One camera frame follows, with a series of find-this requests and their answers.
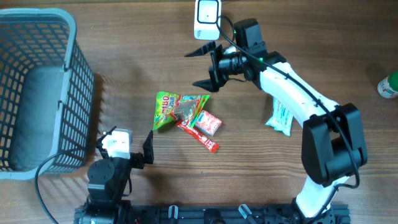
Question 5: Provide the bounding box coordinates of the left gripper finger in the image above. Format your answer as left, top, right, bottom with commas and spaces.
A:
142, 130, 154, 164
96, 126, 117, 148

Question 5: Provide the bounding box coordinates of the small red candy box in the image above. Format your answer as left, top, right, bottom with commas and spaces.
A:
195, 110, 222, 136

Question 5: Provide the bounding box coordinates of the white barcode scanner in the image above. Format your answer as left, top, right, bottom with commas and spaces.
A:
194, 0, 221, 40

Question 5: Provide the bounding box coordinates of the red stick sachet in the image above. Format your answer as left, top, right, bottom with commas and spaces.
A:
177, 121, 219, 153

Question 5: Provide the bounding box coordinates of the green lid jar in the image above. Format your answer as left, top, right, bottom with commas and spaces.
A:
377, 72, 398, 98

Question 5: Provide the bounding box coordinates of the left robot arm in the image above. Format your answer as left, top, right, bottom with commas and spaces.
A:
74, 127, 154, 224

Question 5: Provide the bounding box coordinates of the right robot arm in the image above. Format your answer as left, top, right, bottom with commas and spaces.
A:
191, 18, 368, 223

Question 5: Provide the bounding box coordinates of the grey plastic shopping basket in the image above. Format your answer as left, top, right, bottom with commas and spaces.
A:
1, 8, 95, 180

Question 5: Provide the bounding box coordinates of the light blue tissue pack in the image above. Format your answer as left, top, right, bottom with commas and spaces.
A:
266, 98, 293, 136

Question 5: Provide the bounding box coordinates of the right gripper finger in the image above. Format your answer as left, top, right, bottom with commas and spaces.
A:
185, 41, 216, 57
192, 79, 220, 92

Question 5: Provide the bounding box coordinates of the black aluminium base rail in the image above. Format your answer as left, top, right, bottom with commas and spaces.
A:
73, 203, 351, 224

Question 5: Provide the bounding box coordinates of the green Haribo gummy bag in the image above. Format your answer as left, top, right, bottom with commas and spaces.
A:
152, 91, 210, 130

